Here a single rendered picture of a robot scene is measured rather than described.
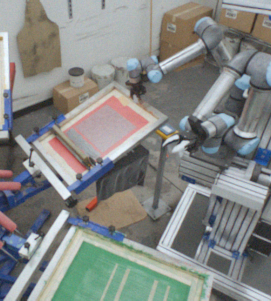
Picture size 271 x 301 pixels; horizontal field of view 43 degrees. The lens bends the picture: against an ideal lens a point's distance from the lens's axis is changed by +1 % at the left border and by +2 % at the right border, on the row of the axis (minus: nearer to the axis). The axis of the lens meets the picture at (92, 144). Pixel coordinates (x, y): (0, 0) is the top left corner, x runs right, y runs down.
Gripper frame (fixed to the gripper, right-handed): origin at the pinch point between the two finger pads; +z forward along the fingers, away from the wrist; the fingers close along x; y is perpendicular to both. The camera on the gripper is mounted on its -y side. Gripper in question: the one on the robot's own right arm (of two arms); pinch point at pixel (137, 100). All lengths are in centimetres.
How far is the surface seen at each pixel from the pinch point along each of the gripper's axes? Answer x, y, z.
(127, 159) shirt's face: -29.8, 18.3, 24.5
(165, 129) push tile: 12.4, 11.1, 34.2
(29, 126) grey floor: -53, -174, 117
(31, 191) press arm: -97, 2, 9
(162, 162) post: 3, 14, 67
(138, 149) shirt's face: -17.6, 15.2, 27.9
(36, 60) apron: -2, -194, 56
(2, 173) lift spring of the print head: -105, -4, -14
